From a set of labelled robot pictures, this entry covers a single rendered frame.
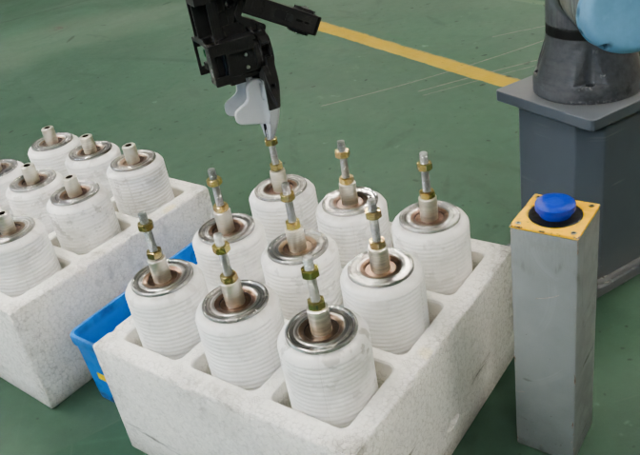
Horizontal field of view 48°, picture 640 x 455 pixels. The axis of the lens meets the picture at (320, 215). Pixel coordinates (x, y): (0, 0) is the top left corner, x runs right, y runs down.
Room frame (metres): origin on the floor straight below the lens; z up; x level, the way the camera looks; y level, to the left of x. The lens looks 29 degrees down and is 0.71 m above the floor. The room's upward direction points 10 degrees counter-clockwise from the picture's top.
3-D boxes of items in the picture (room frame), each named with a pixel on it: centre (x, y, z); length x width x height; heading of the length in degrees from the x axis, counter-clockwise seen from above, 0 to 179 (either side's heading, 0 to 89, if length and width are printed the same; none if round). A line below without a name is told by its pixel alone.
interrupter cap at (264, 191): (0.92, 0.05, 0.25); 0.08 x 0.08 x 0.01
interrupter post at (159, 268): (0.74, 0.20, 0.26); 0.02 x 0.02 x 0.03
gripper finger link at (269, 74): (0.90, 0.04, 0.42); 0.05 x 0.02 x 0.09; 21
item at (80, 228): (1.03, 0.37, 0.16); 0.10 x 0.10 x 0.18
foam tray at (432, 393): (0.75, 0.03, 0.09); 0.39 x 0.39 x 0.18; 50
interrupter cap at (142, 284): (0.74, 0.20, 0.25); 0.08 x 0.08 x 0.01
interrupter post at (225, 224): (0.83, 0.12, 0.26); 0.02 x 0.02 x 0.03
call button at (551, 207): (0.63, -0.24, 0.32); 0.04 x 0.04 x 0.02
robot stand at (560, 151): (0.98, -0.42, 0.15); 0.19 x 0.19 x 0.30; 25
